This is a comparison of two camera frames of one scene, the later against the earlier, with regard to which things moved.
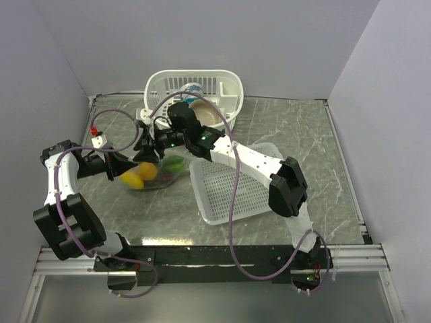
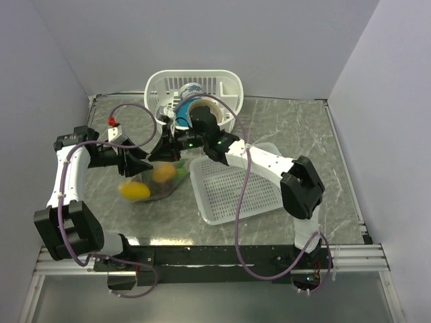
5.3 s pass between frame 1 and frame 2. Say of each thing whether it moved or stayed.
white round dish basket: stayed
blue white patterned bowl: stayed
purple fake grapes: moved
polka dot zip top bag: moved
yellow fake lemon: moved
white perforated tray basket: stayed
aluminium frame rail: stayed
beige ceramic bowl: stayed
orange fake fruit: moved
